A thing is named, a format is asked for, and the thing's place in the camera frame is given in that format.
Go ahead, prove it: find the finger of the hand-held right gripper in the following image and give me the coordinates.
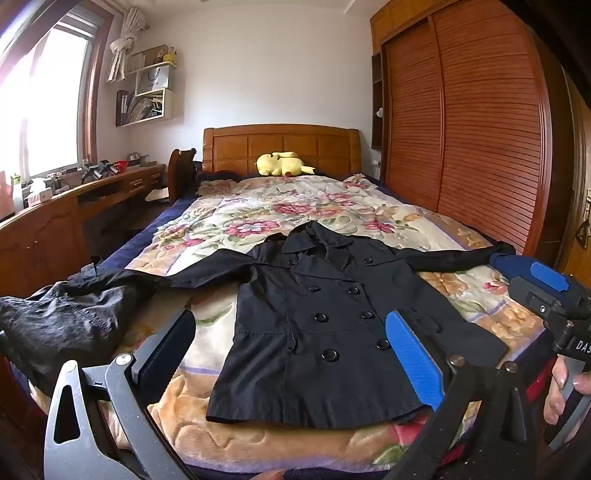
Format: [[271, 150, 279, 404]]
[[529, 261, 583, 296], [489, 251, 536, 283]]

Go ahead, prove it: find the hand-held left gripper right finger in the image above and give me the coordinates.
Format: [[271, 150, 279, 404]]
[[383, 310, 548, 480]]

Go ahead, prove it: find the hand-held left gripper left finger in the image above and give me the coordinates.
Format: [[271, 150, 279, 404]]
[[44, 307, 197, 480]]

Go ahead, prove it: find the black trench coat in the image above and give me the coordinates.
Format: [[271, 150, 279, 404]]
[[69, 220, 517, 430]]

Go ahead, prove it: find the person's right hand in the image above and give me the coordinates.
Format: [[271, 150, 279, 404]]
[[543, 355, 591, 426]]

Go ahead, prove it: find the crumpled black garment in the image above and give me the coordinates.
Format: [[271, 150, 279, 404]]
[[0, 265, 148, 398]]

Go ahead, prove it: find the dark blue bed sheet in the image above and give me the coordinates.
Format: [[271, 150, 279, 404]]
[[95, 173, 513, 273]]

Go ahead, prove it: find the wooden door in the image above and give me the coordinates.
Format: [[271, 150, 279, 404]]
[[545, 60, 591, 278]]

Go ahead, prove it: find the wooden wardrobe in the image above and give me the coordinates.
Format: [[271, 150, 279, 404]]
[[369, 0, 571, 259]]

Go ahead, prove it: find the floral blanket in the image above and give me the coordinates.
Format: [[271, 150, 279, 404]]
[[99, 174, 548, 474]]

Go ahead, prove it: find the wooden dresser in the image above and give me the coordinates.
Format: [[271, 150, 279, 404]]
[[0, 164, 166, 296]]

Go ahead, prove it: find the wooden chair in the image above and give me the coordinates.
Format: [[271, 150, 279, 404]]
[[167, 148, 197, 206]]

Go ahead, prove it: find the dark pillow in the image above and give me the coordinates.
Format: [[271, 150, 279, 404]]
[[196, 171, 241, 184]]

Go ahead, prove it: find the black metal tool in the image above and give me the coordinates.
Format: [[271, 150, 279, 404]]
[[81, 159, 115, 184]]

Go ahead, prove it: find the white tissue box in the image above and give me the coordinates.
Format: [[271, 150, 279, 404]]
[[25, 181, 54, 206]]

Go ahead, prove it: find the yellow plush toy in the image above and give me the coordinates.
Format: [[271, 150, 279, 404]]
[[256, 151, 316, 177]]

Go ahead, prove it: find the wooden headboard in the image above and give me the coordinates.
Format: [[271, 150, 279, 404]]
[[203, 124, 362, 180]]

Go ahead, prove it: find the window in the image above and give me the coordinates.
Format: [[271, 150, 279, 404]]
[[0, 0, 114, 183]]

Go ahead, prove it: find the tied white curtain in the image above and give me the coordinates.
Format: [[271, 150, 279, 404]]
[[108, 7, 146, 83]]

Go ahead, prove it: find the white wall shelf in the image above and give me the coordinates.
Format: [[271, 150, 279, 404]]
[[107, 45, 178, 127]]

